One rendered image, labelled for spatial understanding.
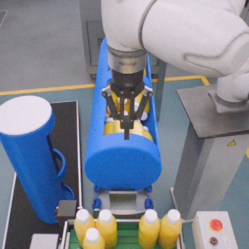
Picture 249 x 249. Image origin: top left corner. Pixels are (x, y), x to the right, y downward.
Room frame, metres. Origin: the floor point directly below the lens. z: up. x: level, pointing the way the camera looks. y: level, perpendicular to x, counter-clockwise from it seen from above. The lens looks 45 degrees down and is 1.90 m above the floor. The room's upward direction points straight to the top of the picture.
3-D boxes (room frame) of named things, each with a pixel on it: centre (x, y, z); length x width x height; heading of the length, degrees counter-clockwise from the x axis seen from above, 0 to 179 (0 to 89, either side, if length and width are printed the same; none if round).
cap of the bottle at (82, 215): (0.41, 0.13, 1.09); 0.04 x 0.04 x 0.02
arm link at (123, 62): (0.53, -0.01, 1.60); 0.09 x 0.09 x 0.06
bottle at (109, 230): (0.41, 0.06, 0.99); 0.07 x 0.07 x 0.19
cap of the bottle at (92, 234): (0.34, 0.10, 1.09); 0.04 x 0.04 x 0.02
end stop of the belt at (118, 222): (0.45, 0.00, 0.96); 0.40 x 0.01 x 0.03; 90
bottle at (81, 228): (0.41, 0.13, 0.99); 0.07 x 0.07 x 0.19
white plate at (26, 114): (0.97, 0.49, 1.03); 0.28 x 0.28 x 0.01
